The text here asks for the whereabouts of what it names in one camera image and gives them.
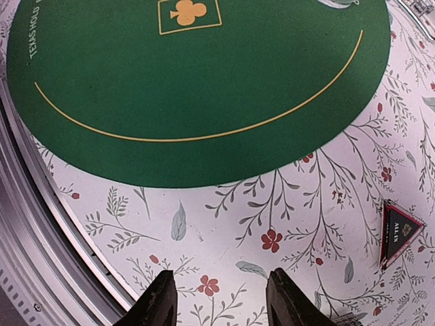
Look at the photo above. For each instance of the clear dealer button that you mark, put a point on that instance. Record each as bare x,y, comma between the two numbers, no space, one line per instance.
339,4

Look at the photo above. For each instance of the triangular all in marker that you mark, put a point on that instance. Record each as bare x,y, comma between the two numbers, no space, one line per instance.
399,229

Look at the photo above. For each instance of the floral white tablecloth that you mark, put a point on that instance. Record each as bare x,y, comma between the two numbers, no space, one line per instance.
320,218

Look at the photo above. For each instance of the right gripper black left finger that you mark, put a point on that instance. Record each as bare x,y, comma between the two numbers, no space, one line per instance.
157,306

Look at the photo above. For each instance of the blue playing card deck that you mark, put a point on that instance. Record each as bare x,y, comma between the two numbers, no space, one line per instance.
349,319

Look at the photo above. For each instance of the aluminium poker chip case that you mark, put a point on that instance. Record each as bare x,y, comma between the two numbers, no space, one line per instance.
422,12

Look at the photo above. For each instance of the green round poker mat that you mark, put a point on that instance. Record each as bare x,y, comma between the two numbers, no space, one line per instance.
181,94

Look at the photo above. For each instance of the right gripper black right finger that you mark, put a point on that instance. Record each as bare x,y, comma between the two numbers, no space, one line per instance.
287,305

